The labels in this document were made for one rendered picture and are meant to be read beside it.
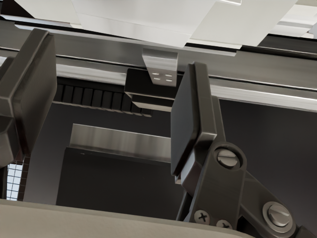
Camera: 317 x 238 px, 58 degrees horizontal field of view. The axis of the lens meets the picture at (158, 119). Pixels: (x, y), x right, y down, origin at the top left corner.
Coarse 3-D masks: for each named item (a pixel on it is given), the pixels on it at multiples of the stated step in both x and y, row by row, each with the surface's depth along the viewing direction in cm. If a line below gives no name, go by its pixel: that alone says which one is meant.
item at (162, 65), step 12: (144, 48) 28; (144, 60) 30; (156, 60) 29; (168, 60) 28; (132, 72) 43; (144, 72) 43; (156, 72) 34; (168, 72) 34; (132, 84) 43; (144, 84) 43; (156, 84) 42; (168, 84) 41; (132, 96) 44; (144, 96) 44; (156, 96) 43; (168, 96) 43; (156, 108) 48; (168, 108) 45
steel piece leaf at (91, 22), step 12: (84, 24) 22; (96, 24) 22; (108, 24) 22; (120, 24) 21; (132, 24) 21; (132, 36) 24; (144, 36) 23; (156, 36) 23; (168, 36) 22; (180, 36) 22
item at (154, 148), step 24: (72, 144) 24; (96, 144) 24; (120, 144) 24; (144, 144) 24; (168, 144) 24; (72, 168) 23; (96, 168) 23; (120, 168) 23; (144, 168) 23; (168, 168) 23; (72, 192) 23; (96, 192) 23; (120, 192) 23; (144, 192) 23; (168, 192) 23; (144, 216) 23; (168, 216) 22
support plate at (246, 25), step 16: (16, 0) 20; (32, 0) 20; (48, 0) 19; (64, 0) 19; (256, 0) 15; (272, 0) 15; (288, 0) 15; (48, 16) 22; (64, 16) 22; (208, 16) 18; (224, 16) 18; (240, 16) 17; (256, 16) 17; (272, 16) 17; (208, 32) 21; (224, 32) 20; (240, 32) 20; (256, 32) 20
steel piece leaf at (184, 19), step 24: (72, 0) 18; (96, 0) 18; (120, 0) 17; (144, 0) 17; (168, 0) 16; (192, 0) 16; (216, 0) 12; (240, 0) 12; (144, 24) 21; (168, 24) 20; (192, 24) 19
